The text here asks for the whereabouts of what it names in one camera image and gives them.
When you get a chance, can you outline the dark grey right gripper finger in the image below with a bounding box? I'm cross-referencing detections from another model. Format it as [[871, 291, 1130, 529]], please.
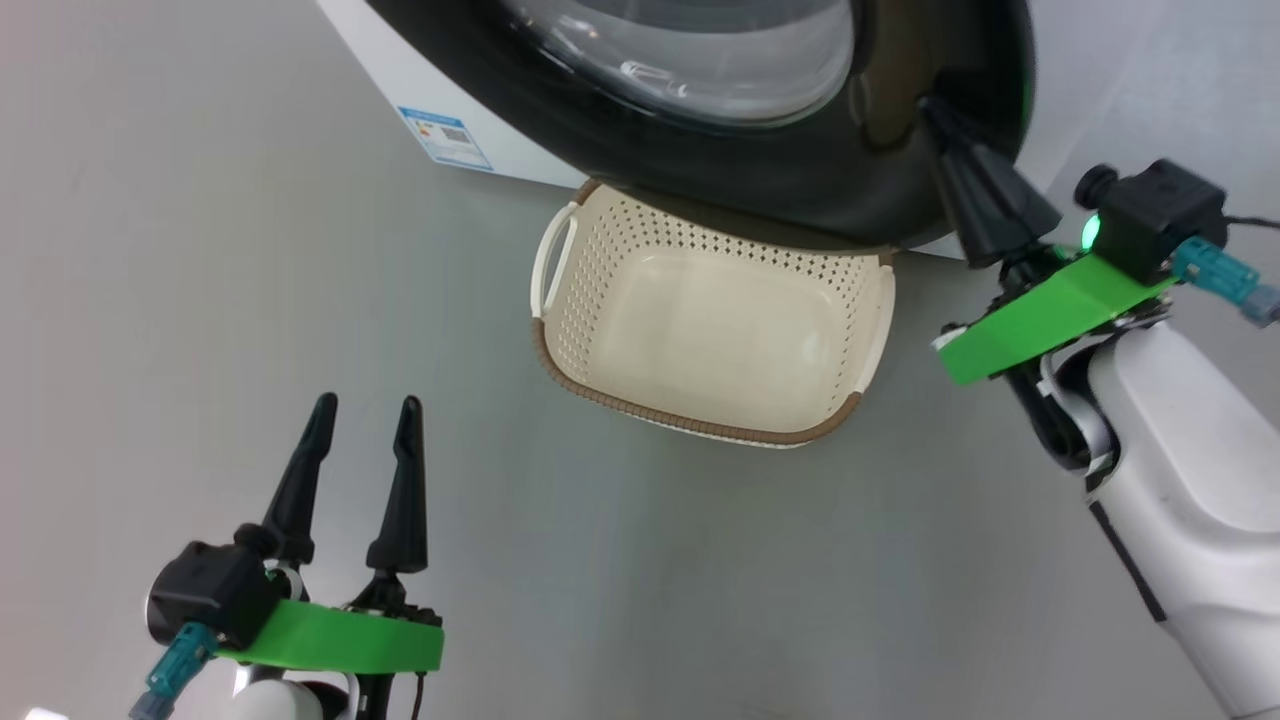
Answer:
[[918, 95, 1013, 271], [930, 98, 1064, 265]]

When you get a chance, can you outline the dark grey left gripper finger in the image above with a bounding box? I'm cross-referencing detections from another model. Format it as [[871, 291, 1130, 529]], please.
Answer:
[[365, 395, 430, 577], [258, 392, 340, 567]]

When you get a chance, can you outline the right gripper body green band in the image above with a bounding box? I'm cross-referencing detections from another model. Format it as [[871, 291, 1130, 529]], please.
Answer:
[[933, 243, 1181, 387]]

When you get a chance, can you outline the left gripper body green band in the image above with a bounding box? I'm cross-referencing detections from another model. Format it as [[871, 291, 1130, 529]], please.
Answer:
[[213, 568, 446, 676]]

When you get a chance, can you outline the black round washing machine door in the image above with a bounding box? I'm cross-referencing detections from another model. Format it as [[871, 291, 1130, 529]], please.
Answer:
[[365, 0, 1037, 251]]

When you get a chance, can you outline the cream perforated laundry basket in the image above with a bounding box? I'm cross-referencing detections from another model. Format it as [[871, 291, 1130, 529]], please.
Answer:
[[529, 180, 897, 449]]

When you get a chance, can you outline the white washing machine body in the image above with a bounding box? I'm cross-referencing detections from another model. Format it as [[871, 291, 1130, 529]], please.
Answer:
[[315, 0, 1136, 263]]

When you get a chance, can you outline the blue white energy label sticker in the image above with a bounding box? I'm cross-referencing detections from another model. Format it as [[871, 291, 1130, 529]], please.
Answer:
[[397, 104, 494, 173]]

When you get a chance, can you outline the right camera cable teal plug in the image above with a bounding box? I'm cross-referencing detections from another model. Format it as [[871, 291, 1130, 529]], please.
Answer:
[[1170, 212, 1280, 329]]

